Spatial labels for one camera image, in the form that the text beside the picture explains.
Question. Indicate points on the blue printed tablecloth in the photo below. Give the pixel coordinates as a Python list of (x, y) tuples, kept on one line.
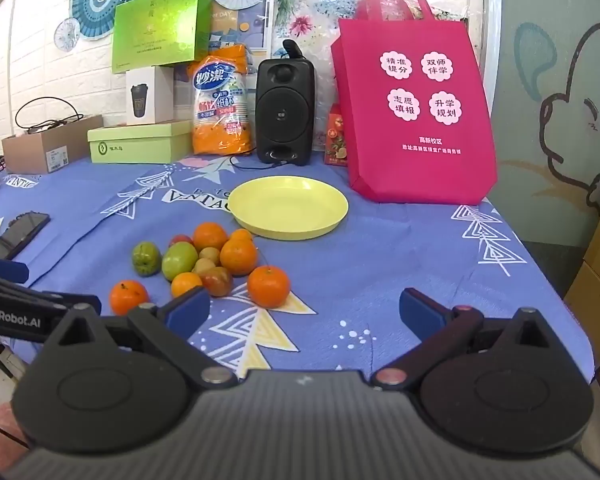
[(380, 260)]

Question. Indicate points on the floral plastic bag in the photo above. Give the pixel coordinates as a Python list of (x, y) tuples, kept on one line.
[(315, 10)]

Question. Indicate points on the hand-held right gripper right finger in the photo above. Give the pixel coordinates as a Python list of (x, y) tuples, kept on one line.
[(421, 308)]

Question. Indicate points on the yellow plate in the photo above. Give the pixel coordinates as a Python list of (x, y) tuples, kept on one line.
[(285, 202)]

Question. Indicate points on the large orange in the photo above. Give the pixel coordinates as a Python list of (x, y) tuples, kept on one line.
[(210, 236)]

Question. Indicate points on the orange paper cup package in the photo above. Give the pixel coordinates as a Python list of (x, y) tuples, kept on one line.
[(222, 105)]

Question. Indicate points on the small blue paper fan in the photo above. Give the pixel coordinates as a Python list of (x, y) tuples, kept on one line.
[(66, 35)]

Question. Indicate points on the small orange mandarin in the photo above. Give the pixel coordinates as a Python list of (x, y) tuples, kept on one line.
[(185, 285)]

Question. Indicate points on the blue printed poster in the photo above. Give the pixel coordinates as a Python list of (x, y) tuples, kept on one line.
[(247, 30)]

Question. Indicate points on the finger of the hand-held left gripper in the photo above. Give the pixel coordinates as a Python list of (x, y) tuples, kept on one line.
[(55, 299), (5, 268)]

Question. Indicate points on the light green tomato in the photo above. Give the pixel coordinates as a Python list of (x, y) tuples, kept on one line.
[(179, 261)]

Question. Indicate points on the red cracker box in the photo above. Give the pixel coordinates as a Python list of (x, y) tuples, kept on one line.
[(336, 135)]

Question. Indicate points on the brown cardboard box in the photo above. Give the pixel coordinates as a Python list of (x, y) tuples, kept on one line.
[(50, 146)]

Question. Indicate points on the white cup box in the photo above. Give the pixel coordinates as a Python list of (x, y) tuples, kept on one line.
[(150, 95)]

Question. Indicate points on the red and green tomato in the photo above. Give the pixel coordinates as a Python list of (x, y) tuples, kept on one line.
[(218, 281)]

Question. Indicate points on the dark green guava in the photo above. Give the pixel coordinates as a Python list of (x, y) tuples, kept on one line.
[(146, 258)]

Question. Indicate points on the black speaker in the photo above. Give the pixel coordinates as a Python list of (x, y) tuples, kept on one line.
[(285, 110)]

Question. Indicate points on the black smartphone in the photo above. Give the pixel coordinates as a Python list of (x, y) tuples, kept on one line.
[(17, 234)]

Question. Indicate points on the light green shoe box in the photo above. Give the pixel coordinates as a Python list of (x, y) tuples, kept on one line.
[(140, 144)]

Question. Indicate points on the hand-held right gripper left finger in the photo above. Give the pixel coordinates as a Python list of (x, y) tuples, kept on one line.
[(187, 306)]

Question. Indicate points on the pink tote bag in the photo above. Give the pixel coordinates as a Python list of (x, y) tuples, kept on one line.
[(412, 110)]

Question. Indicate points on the orange mandarin with stem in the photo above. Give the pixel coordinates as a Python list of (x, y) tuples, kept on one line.
[(268, 287)]

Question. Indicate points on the bright green gift box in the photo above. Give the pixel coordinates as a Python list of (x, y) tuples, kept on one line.
[(155, 27)]

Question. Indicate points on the brown round fruit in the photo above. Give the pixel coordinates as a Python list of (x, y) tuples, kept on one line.
[(203, 265), (211, 253)]

